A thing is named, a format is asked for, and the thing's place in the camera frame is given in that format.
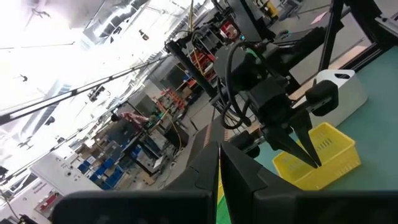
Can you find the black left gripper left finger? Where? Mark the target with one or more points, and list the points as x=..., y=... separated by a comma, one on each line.
x=202, y=175

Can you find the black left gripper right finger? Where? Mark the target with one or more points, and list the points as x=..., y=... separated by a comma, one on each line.
x=242, y=177

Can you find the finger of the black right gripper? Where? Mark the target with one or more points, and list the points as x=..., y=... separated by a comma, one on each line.
x=286, y=140
x=309, y=137

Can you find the yellow plastic basket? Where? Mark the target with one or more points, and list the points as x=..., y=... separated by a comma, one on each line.
x=220, y=186
x=339, y=161

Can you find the white plastic bin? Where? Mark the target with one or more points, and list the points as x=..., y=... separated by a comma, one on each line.
x=351, y=96

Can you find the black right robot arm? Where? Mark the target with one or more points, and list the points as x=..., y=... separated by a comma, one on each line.
x=239, y=68

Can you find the black hazard-striped floor mat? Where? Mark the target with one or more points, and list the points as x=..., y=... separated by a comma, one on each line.
x=202, y=140

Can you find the green table mat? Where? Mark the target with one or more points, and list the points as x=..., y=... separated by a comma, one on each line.
x=379, y=124

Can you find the person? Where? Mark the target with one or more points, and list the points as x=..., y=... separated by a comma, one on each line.
x=133, y=119

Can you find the white machine cabinet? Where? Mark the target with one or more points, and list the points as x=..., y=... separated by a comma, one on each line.
x=62, y=174

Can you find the black overhead light bar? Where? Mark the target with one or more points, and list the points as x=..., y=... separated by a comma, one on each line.
x=62, y=96

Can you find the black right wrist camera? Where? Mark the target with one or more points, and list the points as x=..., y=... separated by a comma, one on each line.
x=323, y=96

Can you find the black aluminium table frame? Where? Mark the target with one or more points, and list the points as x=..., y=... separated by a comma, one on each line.
x=331, y=31

